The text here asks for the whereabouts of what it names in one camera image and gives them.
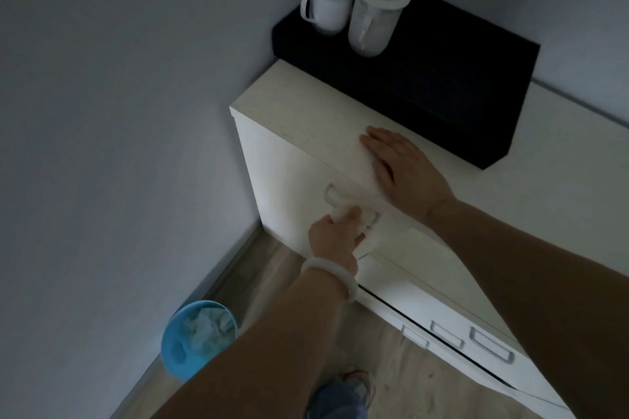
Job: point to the person's left forearm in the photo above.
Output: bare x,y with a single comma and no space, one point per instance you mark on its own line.
268,350

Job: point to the person's right hand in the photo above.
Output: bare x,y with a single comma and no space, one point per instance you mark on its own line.
410,178

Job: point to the blue waste bin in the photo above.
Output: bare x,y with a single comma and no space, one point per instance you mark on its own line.
174,355

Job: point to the person's left thumb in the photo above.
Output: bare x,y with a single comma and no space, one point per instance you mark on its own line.
360,238

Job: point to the white wooden cabinet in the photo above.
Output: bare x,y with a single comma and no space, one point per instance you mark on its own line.
304,109

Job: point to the clear lidded mug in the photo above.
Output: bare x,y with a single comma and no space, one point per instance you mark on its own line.
373,21

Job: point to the person's grey shoe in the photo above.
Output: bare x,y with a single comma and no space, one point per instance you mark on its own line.
344,396

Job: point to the person's left hand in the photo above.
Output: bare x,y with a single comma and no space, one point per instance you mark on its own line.
330,239

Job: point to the person's right thumb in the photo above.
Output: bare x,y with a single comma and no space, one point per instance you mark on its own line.
383,175

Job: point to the crumpled white tissue paper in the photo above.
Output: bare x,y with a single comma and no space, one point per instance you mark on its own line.
209,330

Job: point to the person's right forearm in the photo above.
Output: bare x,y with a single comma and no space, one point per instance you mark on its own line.
540,296

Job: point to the black flat box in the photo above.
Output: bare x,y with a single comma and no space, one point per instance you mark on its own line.
442,70

